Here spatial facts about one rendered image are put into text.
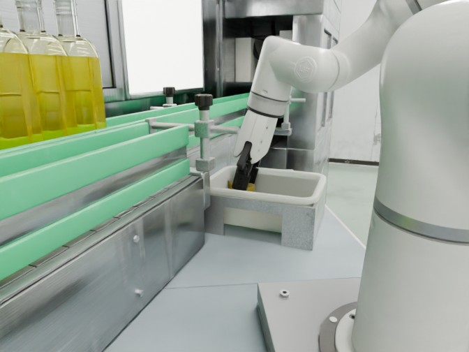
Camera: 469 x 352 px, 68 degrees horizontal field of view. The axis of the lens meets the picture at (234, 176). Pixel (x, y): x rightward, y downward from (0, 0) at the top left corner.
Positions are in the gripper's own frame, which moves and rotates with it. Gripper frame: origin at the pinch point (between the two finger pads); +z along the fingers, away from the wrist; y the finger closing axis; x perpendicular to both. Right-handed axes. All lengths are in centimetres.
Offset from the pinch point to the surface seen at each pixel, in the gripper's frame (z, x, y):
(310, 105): -7, -1, -69
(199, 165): -6.7, -4.0, 16.6
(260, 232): 3.2, 8.7, 12.3
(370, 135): 52, 35, -342
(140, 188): -7.8, -4.6, 32.0
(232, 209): 1.0, 2.5, 12.3
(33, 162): -10.9, -12.9, 40.6
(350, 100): 23, 1, -343
